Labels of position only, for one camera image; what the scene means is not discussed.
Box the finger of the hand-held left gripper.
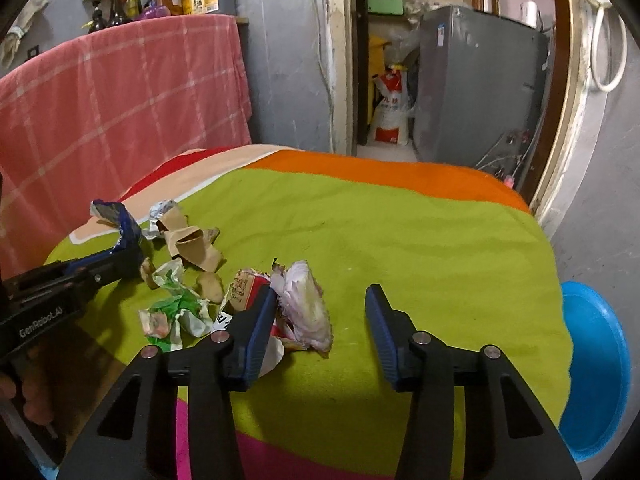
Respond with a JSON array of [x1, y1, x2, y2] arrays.
[[92, 241, 147, 287], [61, 252, 125, 272]]

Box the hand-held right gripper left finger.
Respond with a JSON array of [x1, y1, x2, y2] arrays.
[[56, 286, 279, 480]]

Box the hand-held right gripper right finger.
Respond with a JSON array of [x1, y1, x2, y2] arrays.
[[364, 284, 583, 480]]

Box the blue wrapper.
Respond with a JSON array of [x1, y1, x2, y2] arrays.
[[90, 200, 144, 256]]

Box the red white paper packet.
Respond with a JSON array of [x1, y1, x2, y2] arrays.
[[214, 267, 286, 377]]

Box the large torn brown paper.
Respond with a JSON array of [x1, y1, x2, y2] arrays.
[[165, 226, 224, 272]]

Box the blue plastic basin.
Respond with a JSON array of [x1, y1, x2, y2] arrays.
[[557, 281, 632, 464]]

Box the person's left hand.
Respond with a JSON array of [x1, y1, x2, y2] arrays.
[[0, 345, 52, 411]]

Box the small torn brown paper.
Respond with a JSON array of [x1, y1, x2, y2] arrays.
[[156, 208, 189, 234]]

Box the crumpled white silver wrapper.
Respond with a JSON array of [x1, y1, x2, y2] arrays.
[[141, 199, 181, 241]]

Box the crumpled green white wrapper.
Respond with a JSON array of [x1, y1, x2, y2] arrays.
[[138, 260, 214, 354]]

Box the colourful striped blanket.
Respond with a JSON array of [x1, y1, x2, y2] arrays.
[[44, 144, 575, 480]]

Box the pink plaid blanket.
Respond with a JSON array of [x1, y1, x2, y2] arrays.
[[0, 14, 253, 281]]

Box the white red sack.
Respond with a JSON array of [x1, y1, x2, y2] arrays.
[[369, 65, 416, 148]]

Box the small dark sauce bottle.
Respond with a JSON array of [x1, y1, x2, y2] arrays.
[[87, 7, 109, 35]]

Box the hanging pale cloth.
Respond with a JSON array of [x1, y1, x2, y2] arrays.
[[0, 0, 50, 69]]

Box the tall dark sauce bottle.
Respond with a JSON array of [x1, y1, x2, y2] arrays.
[[107, 0, 132, 28]]

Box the grey washing machine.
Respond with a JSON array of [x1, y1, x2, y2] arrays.
[[412, 5, 551, 168]]

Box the yellow bin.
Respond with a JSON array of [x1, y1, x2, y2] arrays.
[[369, 35, 389, 126]]

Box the clear plastic bag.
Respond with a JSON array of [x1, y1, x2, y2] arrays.
[[385, 22, 424, 69]]

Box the green box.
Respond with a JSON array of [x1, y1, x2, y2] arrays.
[[367, 0, 404, 17]]

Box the tangled wires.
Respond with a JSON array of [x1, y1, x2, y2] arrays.
[[475, 130, 532, 182]]

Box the wooden door frame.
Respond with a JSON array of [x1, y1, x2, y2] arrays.
[[520, 0, 587, 213]]

